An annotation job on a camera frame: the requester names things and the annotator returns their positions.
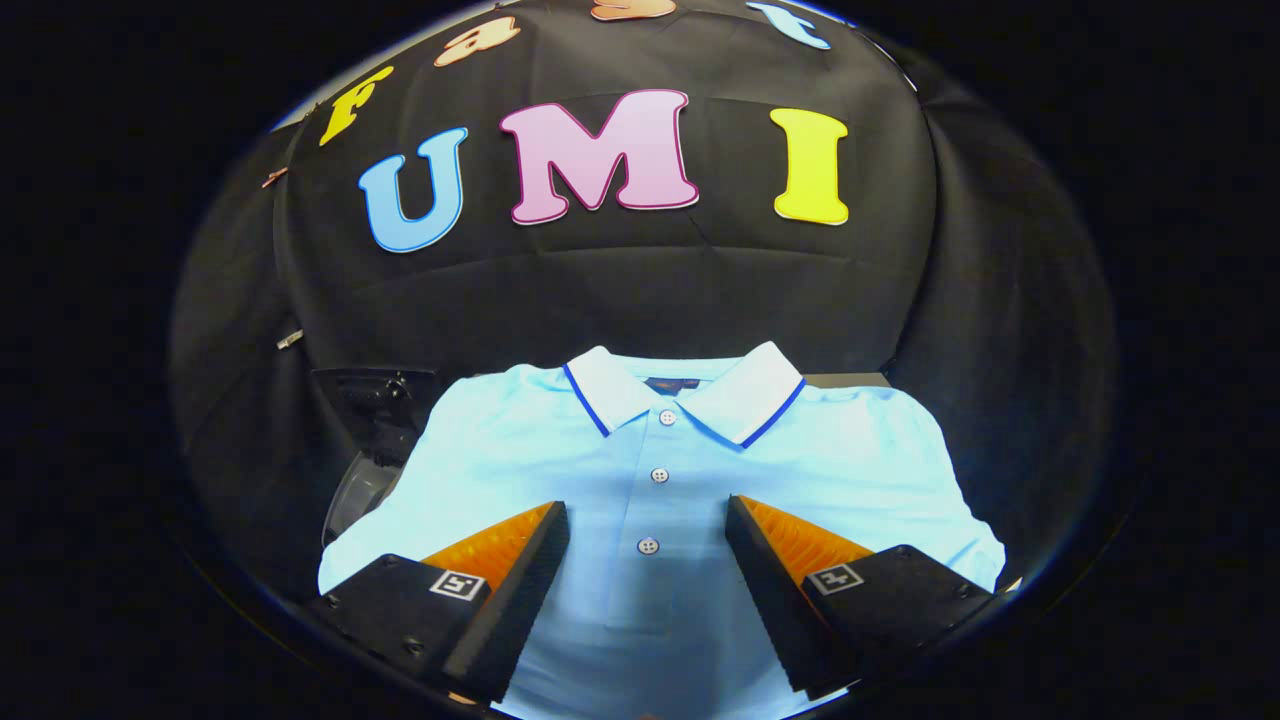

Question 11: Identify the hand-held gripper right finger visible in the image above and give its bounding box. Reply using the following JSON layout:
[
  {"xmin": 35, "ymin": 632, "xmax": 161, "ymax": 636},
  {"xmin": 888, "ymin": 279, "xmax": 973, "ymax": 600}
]
[{"xmin": 725, "ymin": 494, "xmax": 996, "ymax": 701}]

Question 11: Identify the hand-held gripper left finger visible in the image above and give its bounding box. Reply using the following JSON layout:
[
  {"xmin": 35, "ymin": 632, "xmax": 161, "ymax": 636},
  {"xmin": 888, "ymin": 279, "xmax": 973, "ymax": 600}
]
[{"xmin": 308, "ymin": 500, "xmax": 571, "ymax": 704}]

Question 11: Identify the light blue polo shirt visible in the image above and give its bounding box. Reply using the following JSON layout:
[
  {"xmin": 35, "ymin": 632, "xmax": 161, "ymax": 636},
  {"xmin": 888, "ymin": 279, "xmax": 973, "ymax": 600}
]
[{"xmin": 317, "ymin": 342, "xmax": 1007, "ymax": 720}]

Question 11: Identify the black backdrop cloth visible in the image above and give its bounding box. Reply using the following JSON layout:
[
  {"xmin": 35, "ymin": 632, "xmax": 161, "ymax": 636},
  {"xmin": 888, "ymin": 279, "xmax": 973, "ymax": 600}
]
[{"xmin": 168, "ymin": 0, "xmax": 1116, "ymax": 601}]

